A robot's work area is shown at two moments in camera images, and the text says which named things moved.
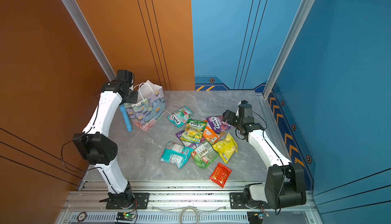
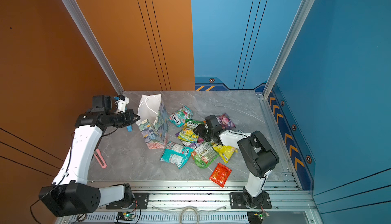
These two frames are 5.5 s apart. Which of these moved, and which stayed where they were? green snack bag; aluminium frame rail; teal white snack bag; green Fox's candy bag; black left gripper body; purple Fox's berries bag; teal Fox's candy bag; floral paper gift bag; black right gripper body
Moved: floral paper gift bag; black left gripper body; black right gripper body
Stayed: teal Fox's candy bag; purple Fox's berries bag; green snack bag; teal white snack bag; aluminium frame rail; green Fox's candy bag
